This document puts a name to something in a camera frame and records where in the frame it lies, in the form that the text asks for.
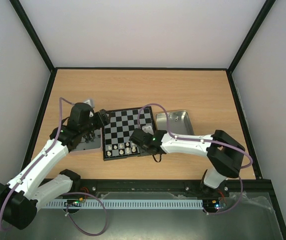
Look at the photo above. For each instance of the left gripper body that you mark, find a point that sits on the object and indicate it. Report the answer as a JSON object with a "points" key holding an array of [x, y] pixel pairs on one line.
{"points": [[102, 122]]}

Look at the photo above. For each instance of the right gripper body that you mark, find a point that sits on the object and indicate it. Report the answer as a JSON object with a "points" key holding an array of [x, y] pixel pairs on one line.
{"points": [[136, 136]]}

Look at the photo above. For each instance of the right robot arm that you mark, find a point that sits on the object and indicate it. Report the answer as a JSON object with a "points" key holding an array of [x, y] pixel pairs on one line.
{"points": [[224, 152]]}

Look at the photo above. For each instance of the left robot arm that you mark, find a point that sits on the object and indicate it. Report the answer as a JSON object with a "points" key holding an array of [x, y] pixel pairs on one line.
{"points": [[25, 194]]}

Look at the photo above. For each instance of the tin tray with black pieces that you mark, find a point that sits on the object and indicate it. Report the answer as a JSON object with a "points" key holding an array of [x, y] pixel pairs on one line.
{"points": [[91, 146]]}

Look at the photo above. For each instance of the gold tin with white pieces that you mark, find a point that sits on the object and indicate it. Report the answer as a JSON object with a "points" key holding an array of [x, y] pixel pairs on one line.
{"points": [[183, 126]]}

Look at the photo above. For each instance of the black silver chessboard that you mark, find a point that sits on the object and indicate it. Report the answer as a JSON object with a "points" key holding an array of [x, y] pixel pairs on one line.
{"points": [[122, 124]]}

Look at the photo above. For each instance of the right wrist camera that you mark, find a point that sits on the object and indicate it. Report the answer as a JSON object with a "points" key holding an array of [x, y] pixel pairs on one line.
{"points": [[148, 129]]}

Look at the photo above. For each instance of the light blue cable duct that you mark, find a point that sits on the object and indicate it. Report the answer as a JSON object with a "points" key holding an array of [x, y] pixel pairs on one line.
{"points": [[142, 204]]}

